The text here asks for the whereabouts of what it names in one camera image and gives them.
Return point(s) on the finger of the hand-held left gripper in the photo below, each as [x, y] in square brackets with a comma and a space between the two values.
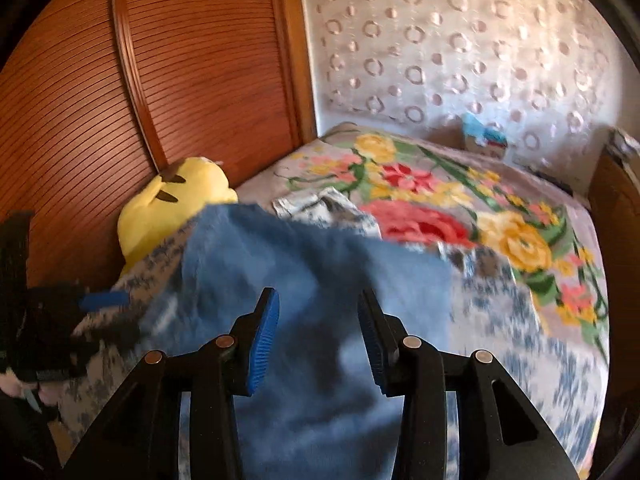
[110, 340]
[105, 301]

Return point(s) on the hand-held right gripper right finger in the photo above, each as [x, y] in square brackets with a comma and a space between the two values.
[372, 345]

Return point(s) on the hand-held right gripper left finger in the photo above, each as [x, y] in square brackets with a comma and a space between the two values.
[262, 340]

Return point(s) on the blue denim pants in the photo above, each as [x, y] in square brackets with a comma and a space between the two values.
[310, 270]

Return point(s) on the person's left hand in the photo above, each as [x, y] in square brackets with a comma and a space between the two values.
[15, 387]

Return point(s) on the yellow plush toy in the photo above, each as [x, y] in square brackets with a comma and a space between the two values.
[175, 200]

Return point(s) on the blue floral quilt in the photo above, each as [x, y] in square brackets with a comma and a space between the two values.
[500, 340]

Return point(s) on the crumpled white blue floral cloth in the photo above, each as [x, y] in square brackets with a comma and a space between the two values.
[325, 207]

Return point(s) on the floral bed blanket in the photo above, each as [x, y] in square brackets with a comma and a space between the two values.
[450, 200]

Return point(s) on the wooden headboard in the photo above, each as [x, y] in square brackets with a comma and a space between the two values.
[150, 85]

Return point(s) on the small cardboard box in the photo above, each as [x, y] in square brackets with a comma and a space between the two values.
[487, 149]

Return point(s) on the blue tissue pack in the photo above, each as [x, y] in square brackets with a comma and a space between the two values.
[480, 126]

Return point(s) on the wooden cabinet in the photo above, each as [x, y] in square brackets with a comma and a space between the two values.
[616, 210]

